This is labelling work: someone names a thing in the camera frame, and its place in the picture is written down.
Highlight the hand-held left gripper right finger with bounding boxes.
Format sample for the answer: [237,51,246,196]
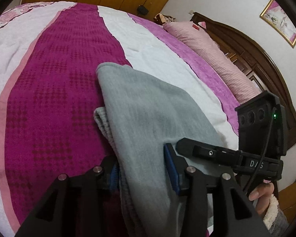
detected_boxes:
[163,143,272,237]

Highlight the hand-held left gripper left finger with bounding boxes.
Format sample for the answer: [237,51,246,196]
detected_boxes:
[15,155,120,237]

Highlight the floral striped bedspread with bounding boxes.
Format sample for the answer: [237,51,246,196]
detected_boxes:
[0,1,240,237]

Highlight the grey pants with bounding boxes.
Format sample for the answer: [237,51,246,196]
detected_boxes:
[93,62,227,237]

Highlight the person's right hand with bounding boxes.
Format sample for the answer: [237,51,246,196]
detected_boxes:
[248,181,275,215]

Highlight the pink pillow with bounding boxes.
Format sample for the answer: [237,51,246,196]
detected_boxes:
[163,21,264,104]

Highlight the gold framed picture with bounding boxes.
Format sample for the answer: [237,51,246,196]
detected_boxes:
[259,0,296,48]

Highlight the beige patterned bag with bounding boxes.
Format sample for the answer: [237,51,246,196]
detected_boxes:
[154,12,174,25]

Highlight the dark wooden headboard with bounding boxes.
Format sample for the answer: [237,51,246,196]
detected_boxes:
[190,12,296,151]

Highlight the person's right forearm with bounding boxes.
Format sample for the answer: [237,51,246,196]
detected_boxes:
[263,194,288,237]

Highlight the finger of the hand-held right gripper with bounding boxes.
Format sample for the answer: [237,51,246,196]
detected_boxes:
[176,138,240,166]

